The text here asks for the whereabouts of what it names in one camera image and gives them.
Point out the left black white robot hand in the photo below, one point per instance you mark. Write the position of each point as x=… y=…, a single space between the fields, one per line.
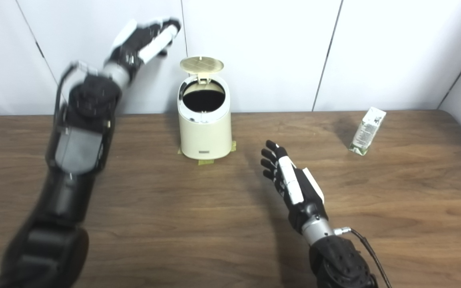
x=134 y=44

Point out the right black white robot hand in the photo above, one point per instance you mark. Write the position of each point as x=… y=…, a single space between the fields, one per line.
x=302 y=200

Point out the cream round bin lid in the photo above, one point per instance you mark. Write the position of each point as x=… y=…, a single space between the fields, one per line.
x=201 y=64

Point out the white green milk carton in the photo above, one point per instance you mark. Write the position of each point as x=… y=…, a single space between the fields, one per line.
x=367 y=130

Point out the cream-colored round bin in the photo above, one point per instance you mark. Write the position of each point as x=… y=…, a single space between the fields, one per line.
x=206 y=136

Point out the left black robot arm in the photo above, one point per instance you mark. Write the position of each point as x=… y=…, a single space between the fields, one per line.
x=78 y=152

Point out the yellow masking tape piece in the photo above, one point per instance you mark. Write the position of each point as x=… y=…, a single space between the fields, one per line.
x=233 y=146
x=206 y=162

